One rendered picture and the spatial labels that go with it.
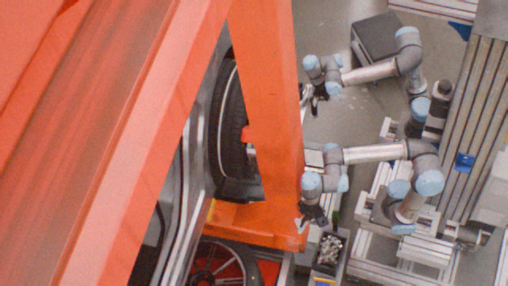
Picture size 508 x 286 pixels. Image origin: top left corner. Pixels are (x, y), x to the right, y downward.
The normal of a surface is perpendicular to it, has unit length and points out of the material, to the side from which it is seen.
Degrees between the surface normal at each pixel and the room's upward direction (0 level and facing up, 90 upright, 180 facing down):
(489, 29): 0
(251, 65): 90
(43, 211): 0
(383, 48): 0
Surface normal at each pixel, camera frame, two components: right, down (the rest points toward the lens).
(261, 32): -0.24, 0.83
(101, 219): -0.10, -0.53
